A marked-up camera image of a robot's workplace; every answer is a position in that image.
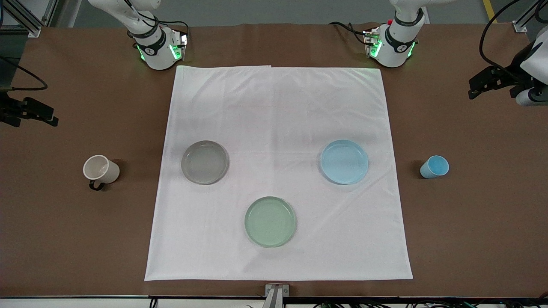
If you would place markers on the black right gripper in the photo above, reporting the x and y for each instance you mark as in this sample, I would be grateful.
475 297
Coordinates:
6 108

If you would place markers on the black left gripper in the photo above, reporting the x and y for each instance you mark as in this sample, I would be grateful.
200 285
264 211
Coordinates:
506 77

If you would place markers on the blue cup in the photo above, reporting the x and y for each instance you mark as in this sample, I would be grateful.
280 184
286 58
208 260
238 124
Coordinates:
434 167

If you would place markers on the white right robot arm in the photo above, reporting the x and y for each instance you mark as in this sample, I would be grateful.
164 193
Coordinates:
155 49

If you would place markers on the white mug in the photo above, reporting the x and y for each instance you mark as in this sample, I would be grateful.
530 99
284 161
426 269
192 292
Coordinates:
100 170

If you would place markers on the blue plate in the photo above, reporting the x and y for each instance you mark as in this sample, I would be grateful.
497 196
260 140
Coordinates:
344 161

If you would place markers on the gray plate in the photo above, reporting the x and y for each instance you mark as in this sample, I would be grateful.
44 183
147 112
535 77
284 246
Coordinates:
204 162

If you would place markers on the green plate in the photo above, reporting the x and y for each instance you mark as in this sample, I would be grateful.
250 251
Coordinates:
270 221

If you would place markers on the white cloth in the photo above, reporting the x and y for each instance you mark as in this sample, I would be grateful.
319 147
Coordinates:
278 128

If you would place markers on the aluminium frame profile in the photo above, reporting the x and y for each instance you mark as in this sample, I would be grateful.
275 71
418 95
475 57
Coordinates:
30 21
524 19

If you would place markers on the metal table bracket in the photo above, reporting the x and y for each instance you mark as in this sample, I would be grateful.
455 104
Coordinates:
276 294

